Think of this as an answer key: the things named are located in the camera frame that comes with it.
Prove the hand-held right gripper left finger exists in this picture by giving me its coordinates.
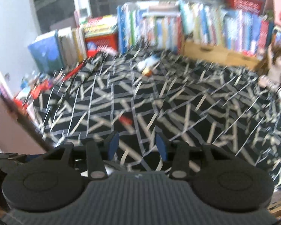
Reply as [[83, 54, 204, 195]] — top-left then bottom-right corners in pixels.
[[43, 131, 119, 179]]

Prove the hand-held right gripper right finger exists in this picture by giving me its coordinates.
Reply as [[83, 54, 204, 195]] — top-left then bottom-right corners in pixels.
[[155, 132, 228, 179]]

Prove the red wrapper scrap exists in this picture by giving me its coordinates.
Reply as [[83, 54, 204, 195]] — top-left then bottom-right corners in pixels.
[[118, 115, 133, 125]]

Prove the row of large flat books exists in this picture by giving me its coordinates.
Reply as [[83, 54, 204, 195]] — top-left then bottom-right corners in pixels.
[[58, 27, 87, 67]]

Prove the row of blue-spined books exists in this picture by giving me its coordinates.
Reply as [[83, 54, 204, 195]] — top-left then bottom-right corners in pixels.
[[117, 1, 185, 55]]

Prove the stack of green-spined books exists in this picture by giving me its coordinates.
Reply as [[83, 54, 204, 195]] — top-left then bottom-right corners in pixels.
[[81, 15, 119, 38]]

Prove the row of pastel-spined books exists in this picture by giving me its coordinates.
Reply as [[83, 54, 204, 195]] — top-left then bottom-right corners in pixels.
[[179, 0, 275, 55]]

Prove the brown cabinet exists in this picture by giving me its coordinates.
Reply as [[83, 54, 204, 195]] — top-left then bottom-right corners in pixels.
[[0, 96, 52, 155]]

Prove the black white patterned cloth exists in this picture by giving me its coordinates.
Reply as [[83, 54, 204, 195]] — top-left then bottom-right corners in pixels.
[[30, 48, 281, 191]]

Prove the red printed packet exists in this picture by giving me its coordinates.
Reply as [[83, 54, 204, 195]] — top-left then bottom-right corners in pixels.
[[30, 80, 54, 100]]

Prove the red long stick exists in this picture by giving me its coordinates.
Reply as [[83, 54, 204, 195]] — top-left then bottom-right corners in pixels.
[[60, 63, 85, 82]]

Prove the white blue bottle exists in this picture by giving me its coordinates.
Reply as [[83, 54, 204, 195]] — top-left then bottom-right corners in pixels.
[[138, 54, 160, 70]]

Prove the blue red cap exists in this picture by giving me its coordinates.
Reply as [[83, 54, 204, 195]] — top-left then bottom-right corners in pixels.
[[86, 42, 103, 56]]

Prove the red plastic crate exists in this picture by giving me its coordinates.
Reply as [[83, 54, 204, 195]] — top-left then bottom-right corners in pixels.
[[225, 0, 265, 12], [84, 32, 119, 52]]

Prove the wooden drawer shelf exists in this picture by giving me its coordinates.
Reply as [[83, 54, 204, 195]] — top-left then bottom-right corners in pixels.
[[183, 39, 264, 71]]

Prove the large blue picture book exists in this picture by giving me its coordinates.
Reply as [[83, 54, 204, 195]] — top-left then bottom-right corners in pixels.
[[28, 30, 65, 74]]

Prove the brown-haired doll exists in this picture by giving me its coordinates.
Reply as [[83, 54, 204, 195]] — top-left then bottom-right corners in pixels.
[[258, 43, 281, 92]]

